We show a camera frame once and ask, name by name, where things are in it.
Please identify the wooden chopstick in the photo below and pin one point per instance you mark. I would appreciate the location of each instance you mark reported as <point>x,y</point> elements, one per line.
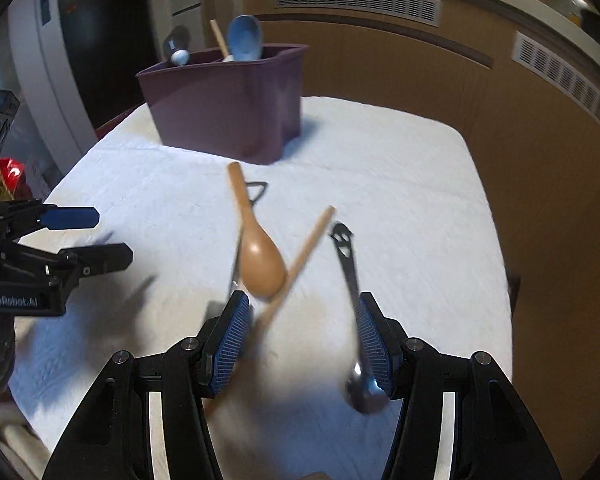
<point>269,312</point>

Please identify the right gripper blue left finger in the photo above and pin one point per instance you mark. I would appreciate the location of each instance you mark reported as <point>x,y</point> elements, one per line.
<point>222,339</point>

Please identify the white ceramic spoon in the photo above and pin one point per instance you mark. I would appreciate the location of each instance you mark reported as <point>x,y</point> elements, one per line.
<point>179,57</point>

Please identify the white wall vent grille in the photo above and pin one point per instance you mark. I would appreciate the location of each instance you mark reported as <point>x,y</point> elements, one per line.
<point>420,11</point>

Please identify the red package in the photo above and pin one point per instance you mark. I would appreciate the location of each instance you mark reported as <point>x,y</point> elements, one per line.
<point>13,182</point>

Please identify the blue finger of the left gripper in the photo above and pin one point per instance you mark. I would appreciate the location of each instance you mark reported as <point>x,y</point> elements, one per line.
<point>99,259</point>
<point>69,218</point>

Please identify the blue ceramic soup spoon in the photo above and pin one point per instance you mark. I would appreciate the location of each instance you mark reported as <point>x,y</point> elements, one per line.
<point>245,38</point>

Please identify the smiley handle metal spoon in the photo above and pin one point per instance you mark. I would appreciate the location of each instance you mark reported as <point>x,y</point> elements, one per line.
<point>362,390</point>

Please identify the wooden handle in holder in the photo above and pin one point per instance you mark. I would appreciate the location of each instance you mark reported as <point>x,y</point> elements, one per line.
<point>219,38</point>

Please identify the purple plastic utensil holder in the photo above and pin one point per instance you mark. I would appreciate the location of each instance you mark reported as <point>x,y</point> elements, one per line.
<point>246,110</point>

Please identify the brown wooden spoon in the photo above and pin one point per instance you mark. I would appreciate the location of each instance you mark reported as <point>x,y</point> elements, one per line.
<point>261,268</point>

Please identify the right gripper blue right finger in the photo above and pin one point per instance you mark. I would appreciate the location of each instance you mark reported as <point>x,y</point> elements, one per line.
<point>381,340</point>

